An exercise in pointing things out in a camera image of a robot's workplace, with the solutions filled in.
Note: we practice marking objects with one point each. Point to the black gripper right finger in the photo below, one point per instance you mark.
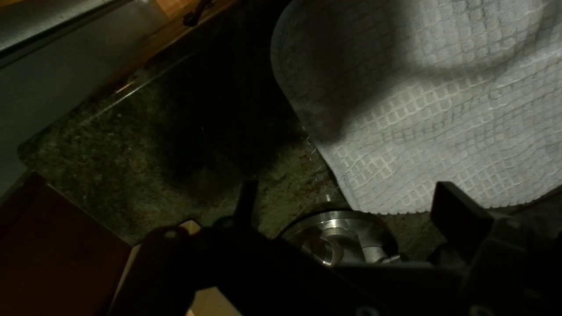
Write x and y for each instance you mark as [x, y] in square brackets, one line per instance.
[498, 256]

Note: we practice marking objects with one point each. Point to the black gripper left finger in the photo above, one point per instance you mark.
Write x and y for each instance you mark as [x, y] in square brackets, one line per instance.
[275, 273]

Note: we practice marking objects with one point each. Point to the metal spice jar stand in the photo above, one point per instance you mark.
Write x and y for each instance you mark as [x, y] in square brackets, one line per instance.
[340, 237]

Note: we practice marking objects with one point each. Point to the grey waffle weave towel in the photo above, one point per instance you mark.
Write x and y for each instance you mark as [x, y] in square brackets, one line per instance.
[445, 87]

